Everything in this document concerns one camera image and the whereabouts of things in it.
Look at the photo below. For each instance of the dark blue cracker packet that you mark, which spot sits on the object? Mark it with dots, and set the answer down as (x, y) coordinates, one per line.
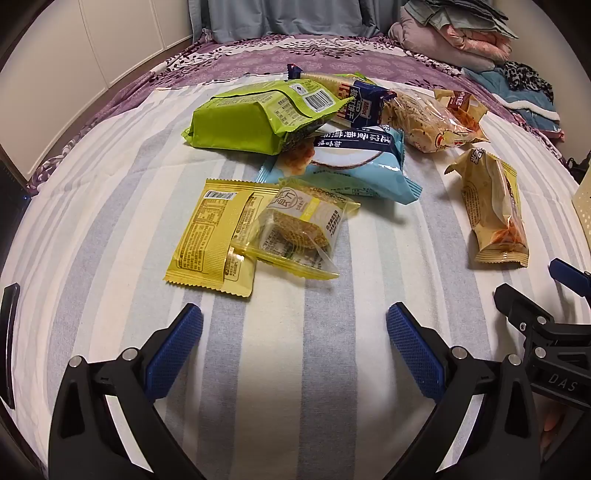
(364, 104)

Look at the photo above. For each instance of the cream perforated plastic basket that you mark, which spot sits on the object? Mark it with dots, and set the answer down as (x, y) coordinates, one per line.
(584, 207)

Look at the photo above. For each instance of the beige waffle packet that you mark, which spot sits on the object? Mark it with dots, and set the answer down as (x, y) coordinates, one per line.
(461, 104)
(489, 207)

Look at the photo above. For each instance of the grey-blue curtain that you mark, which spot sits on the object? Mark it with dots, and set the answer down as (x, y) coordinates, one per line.
(286, 18)

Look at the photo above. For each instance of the flat yellow snack packet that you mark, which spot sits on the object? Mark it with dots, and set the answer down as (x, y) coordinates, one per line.
(203, 230)

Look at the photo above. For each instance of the light blue waffle packet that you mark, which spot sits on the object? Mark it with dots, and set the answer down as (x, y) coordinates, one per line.
(369, 175)

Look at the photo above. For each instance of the leopard print cloth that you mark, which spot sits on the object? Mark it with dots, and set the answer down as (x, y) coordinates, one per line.
(526, 78)

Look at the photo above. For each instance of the clear yellow-edged cake packet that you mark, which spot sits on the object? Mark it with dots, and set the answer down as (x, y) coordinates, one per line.
(295, 221)

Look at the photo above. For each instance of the purple floral bedsheet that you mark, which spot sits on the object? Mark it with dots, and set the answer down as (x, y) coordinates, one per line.
(231, 60)

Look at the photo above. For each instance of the blue fleece blanket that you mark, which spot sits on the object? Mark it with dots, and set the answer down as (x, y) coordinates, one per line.
(508, 101)

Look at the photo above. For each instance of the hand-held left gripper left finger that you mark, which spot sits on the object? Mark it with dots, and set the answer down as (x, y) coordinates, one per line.
(178, 350)

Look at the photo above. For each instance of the dark bedside furniture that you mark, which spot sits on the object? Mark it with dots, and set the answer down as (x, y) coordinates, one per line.
(11, 189)

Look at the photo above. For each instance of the white wardrobe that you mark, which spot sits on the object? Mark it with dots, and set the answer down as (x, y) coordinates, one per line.
(92, 46)

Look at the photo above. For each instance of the mauve folded quilt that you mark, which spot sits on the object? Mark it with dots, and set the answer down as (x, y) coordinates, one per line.
(415, 37)

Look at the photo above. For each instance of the large lime green snack bag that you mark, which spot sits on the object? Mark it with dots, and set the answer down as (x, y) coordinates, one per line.
(231, 124)

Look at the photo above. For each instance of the folded grey blanket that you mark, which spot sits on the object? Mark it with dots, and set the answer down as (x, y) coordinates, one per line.
(461, 11)

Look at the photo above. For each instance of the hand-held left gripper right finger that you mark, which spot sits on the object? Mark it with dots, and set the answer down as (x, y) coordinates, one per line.
(411, 350)

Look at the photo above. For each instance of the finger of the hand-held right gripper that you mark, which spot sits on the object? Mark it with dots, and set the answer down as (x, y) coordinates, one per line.
(570, 277)
(519, 307)

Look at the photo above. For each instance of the folded pink quilt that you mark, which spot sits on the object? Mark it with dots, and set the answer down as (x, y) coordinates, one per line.
(480, 44)

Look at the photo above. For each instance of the clear cookie bag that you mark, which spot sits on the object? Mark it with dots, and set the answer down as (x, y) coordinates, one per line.
(415, 120)

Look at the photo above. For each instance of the blue white striped cloth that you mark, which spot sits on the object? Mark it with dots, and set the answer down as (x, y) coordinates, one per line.
(295, 369)

